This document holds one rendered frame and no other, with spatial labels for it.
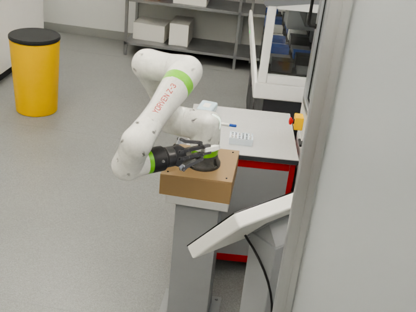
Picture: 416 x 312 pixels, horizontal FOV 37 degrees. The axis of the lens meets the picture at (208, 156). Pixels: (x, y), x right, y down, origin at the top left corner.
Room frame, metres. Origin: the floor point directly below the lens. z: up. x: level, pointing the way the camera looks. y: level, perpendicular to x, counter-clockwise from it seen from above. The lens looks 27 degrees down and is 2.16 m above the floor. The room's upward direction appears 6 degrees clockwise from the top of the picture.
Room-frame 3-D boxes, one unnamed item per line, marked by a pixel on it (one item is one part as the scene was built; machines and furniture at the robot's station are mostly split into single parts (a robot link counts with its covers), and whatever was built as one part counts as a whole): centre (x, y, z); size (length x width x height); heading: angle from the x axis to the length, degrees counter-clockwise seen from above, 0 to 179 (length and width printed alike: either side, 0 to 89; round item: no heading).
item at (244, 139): (2.98, -0.16, 0.78); 0.12 x 0.08 x 0.04; 88
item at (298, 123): (3.07, -0.46, 0.88); 0.07 x 0.05 x 0.07; 0
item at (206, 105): (3.34, 0.04, 0.78); 0.15 x 0.10 x 0.04; 168
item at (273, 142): (3.15, -0.17, 0.38); 0.62 x 0.58 x 0.76; 0
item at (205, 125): (2.49, 0.03, 1.02); 0.16 x 0.13 x 0.19; 71
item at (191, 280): (2.48, 0.01, 0.38); 0.30 x 0.30 x 0.76; 84
